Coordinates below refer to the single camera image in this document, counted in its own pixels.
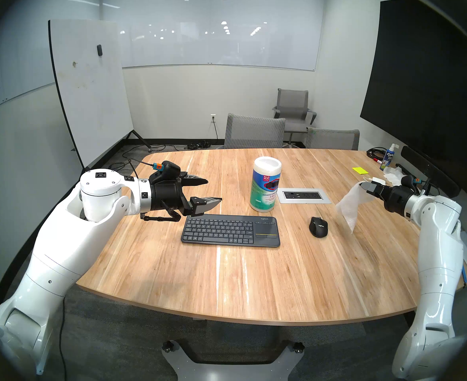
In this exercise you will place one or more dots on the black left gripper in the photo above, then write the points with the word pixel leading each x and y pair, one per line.
pixel 166 195

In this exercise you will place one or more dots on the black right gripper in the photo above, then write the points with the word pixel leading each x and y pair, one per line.
pixel 397 197

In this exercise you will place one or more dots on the white disinfecting wipe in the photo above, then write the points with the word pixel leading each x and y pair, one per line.
pixel 352 205

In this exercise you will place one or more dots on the black Logitech keyboard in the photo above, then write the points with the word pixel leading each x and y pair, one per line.
pixel 237 233

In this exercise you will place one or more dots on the black Logitech mouse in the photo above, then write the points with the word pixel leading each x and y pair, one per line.
pixel 319 227

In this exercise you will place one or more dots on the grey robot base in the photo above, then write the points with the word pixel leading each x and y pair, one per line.
pixel 233 370

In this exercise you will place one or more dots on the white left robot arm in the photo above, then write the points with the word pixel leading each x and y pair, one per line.
pixel 58 245

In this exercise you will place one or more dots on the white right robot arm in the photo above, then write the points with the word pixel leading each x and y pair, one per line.
pixel 436 265

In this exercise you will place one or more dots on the disinfecting wipes canister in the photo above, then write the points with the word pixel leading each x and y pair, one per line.
pixel 265 185

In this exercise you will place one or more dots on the white power adapter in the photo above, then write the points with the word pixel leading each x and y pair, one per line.
pixel 377 180

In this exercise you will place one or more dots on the crumpled white tissue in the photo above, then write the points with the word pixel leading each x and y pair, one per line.
pixel 394 176

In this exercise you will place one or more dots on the yellow sticky note pad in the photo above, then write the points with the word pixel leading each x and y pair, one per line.
pixel 360 170

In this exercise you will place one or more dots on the blue whiteboard cleaner spray bottle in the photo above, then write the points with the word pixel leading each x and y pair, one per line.
pixel 388 158

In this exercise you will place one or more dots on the black video conference bar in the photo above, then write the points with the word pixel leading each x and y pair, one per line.
pixel 430 170

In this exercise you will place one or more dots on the grey mesh office chair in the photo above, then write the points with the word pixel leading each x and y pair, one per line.
pixel 332 139
pixel 254 132

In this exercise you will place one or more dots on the white table power outlet panel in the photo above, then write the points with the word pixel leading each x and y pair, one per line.
pixel 304 196

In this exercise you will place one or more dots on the large black TV screen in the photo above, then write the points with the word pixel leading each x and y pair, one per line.
pixel 428 86

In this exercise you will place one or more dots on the grey office chair with armrests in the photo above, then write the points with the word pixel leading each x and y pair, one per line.
pixel 293 103

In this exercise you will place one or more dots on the blue pen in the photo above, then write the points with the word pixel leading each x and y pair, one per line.
pixel 464 273

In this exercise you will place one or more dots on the black table leg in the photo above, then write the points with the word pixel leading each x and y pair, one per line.
pixel 410 318

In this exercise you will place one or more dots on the mobile whiteboard on stand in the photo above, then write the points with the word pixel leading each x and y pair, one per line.
pixel 94 90

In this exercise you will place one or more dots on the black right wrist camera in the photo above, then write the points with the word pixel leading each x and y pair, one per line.
pixel 408 181

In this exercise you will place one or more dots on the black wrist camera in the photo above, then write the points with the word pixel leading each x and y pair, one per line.
pixel 408 181
pixel 166 170

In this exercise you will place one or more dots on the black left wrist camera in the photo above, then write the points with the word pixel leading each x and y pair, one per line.
pixel 166 170

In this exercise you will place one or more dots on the glass wall whiteboard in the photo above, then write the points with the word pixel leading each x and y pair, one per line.
pixel 209 27

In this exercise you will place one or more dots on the wall board with writing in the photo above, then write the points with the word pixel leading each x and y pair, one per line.
pixel 11 82

